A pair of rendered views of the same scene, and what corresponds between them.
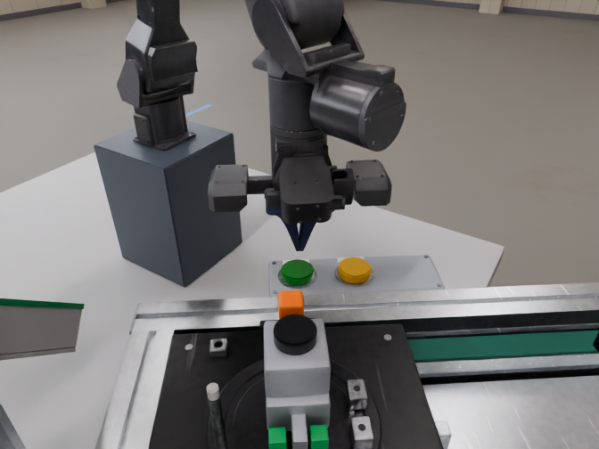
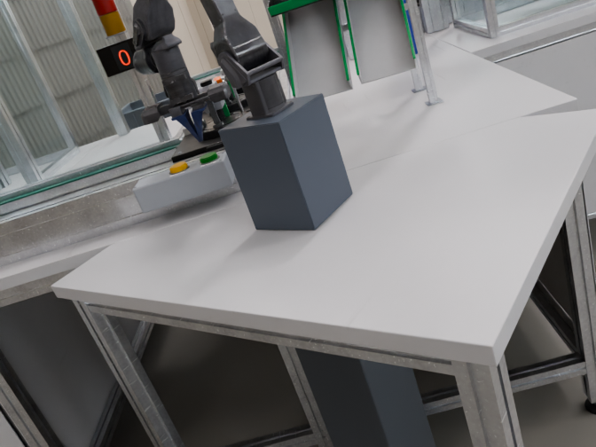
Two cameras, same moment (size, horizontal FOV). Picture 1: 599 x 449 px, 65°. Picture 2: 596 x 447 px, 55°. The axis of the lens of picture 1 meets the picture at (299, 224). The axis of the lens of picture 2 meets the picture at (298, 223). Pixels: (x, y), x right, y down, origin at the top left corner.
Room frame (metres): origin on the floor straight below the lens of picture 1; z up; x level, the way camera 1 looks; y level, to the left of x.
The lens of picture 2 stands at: (1.62, 0.35, 1.26)
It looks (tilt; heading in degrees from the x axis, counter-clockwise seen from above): 23 degrees down; 190
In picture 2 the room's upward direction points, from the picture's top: 19 degrees counter-clockwise
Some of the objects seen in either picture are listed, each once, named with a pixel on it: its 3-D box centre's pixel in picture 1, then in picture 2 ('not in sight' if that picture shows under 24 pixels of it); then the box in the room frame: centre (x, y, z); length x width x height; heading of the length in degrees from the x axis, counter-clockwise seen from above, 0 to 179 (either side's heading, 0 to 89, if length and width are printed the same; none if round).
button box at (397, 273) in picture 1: (352, 291); (184, 182); (0.45, -0.07, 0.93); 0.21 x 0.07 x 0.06; 94
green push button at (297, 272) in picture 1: (297, 274); (209, 159); (0.45, 0.00, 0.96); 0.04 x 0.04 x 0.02
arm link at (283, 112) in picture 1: (298, 85); (166, 53); (0.44, 0.00, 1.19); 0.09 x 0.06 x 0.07; 45
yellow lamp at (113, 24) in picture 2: not in sight; (113, 23); (0.13, -0.19, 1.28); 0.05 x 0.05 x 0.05
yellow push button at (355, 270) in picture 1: (354, 272); (179, 168); (0.45, -0.07, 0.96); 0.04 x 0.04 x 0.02
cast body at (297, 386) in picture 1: (296, 373); (211, 94); (0.22, 0.00, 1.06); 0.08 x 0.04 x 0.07; 4
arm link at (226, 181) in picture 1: (299, 159); (180, 90); (0.44, 0.00, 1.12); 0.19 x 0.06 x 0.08; 94
